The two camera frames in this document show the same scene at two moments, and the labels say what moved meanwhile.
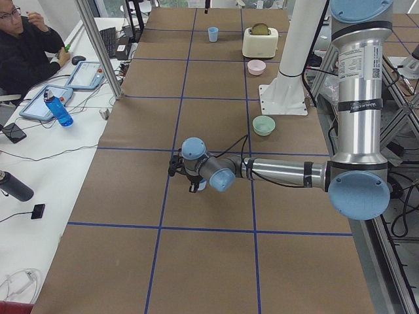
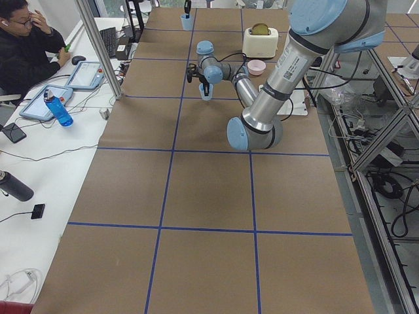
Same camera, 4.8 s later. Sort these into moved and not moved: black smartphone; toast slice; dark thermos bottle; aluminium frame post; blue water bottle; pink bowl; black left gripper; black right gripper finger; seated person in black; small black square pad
Moved: black right gripper finger; black left gripper
Not moved: pink bowl; seated person in black; small black square pad; toast slice; dark thermos bottle; blue water bottle; aluminium frame post; black smartphone
